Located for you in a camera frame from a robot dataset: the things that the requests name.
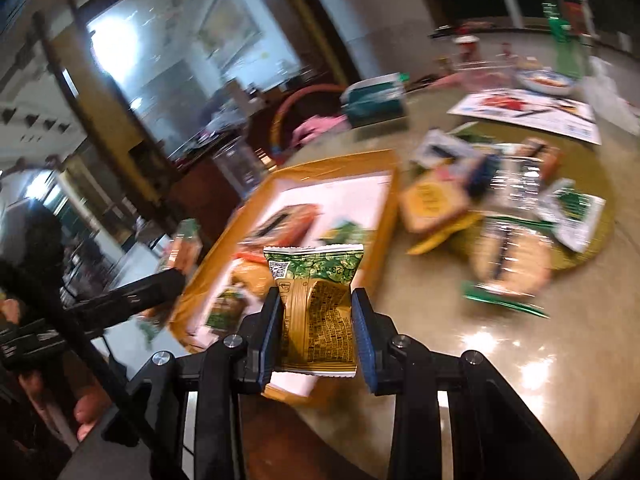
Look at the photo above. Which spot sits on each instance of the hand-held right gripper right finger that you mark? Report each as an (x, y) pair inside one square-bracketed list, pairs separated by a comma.
[(362, 340)]

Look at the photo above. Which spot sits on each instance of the blue white patterned bowl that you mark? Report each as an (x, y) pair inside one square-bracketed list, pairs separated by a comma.
[(544, 81)]

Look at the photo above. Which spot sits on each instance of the gold snack packet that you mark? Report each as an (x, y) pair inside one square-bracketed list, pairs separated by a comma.
[(250, 277)]

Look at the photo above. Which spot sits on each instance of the gold-edged white tray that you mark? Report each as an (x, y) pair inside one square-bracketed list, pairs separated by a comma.
[(340, 195)]

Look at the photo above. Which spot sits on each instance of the white snack packet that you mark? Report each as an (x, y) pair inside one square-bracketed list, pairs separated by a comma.
[(570, 215)]

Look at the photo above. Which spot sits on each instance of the dark wooden sideboard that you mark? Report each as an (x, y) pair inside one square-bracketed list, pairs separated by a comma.
[(200, 185)]

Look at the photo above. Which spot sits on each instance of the printed paper leaflet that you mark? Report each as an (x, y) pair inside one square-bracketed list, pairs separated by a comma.
[(530, 115)]

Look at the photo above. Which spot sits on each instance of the red box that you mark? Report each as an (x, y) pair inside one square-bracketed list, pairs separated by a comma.
[(580, 17)]

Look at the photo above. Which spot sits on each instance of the green leaf-print snack packet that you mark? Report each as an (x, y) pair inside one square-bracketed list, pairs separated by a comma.
[(315, 310)]

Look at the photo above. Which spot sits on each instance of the pink cloth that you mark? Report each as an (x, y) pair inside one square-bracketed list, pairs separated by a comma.
[(317, 127)]

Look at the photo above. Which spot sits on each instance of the orange long cracker pack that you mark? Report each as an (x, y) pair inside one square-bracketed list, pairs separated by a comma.
[(542, 154), (290, 221)]

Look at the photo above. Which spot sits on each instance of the clear plastic food container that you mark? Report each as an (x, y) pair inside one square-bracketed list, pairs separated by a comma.
[(482, 75)]

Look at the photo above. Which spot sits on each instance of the clear plastic cup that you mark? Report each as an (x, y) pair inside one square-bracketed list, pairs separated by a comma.
[(235, 165)]

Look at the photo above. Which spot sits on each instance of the white paper roll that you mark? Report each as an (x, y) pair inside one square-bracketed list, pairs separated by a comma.
[(510, 5)]

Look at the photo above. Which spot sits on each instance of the round-back wooden chair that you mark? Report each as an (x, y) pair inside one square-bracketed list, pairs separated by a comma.
[(280, 120)]

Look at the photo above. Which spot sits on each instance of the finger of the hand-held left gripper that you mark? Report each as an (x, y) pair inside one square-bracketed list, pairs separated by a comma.
[(145, 292)]

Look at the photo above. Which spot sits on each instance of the green plastic bottle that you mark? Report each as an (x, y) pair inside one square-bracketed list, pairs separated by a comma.
[(562, 40)]

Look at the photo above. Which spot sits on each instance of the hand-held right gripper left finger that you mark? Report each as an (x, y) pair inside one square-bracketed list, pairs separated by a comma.
[(270, 332)]

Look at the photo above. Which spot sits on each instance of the yellow cracker pack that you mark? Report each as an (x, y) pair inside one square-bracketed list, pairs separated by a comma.
[(430, 201)]

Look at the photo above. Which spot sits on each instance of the white blue cracker pack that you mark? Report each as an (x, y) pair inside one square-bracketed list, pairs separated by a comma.
[(440, 152)]

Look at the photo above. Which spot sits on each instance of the white plastic bag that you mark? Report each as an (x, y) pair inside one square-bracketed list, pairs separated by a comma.
[(612, 95)]

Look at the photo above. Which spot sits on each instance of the gold glitter turntable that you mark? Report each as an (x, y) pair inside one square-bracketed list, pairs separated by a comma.
[(600, 232)]

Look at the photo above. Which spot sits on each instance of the dark green tissue box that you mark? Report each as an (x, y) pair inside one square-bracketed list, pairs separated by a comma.
[(375, 100)]

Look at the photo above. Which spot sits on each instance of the person's left hand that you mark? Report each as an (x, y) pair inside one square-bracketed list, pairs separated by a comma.
[(90, 407)]

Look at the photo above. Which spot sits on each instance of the green-label round cracker pack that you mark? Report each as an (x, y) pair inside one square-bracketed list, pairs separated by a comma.
[(184, 245)]

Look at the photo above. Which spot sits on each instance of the framed wall painting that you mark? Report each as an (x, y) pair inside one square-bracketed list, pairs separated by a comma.
[(227, 25)]

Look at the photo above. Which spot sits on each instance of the clear round rice cracker pack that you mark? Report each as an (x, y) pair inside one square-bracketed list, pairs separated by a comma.
[(510, 260)]

